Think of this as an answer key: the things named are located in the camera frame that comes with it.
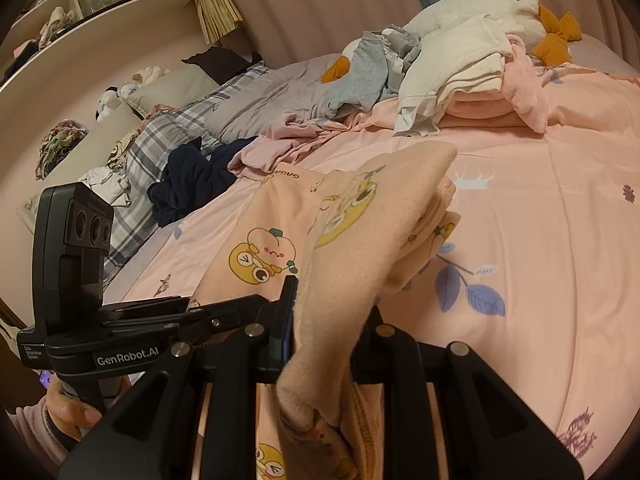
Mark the patterned cloth bundle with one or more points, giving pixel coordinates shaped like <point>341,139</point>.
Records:
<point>60,145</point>

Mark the cream pillow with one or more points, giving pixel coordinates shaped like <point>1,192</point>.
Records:
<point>175,87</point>

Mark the cream white garment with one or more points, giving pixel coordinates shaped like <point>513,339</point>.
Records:
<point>460,60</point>

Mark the small black and white plush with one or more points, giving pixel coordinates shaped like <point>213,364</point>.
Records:
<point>107,102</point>

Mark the straw fringe bundle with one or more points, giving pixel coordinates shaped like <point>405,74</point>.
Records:
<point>217,10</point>

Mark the grey plaid quilt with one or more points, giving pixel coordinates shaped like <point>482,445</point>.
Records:
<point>280,90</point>

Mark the light pink crumpled garment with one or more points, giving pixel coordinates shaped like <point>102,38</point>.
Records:
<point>285,145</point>

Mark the person's left forearm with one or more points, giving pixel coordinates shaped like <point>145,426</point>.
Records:
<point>35,432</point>

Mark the navy garment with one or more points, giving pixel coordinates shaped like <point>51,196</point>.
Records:
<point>195,180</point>

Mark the white shelf unit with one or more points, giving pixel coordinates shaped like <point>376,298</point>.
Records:
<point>125,15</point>

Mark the white printed garment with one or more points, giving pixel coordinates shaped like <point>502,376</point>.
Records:
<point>105,185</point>

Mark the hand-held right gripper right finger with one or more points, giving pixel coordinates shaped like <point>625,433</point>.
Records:
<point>370,355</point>

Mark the cream fluffy toy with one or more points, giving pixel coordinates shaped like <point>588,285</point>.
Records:
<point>150,75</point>

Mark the pale bundled clothes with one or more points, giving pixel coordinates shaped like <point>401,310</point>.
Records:
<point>57,25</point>

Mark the pink floral bed sheet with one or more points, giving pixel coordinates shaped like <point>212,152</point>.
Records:
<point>525,210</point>

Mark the grey garment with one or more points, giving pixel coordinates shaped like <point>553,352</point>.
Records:
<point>365,70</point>

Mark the peach cartoon print pants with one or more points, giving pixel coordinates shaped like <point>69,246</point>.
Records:
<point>280,220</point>

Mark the white plush with orange beak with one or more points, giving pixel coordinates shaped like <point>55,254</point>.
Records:
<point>334,71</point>

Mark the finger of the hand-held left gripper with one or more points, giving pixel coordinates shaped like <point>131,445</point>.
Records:
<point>150,310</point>
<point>230,312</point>

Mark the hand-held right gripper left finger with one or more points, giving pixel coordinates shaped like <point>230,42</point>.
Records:
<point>287,332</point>

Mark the white plush with orange bow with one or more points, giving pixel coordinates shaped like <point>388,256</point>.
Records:
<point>510,10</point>

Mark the person's left hand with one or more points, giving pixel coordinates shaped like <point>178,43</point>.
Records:
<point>70,410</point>

